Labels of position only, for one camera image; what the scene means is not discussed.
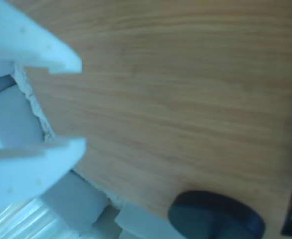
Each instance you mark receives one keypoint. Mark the black round stand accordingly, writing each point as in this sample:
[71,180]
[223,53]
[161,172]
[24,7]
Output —
[210,214]

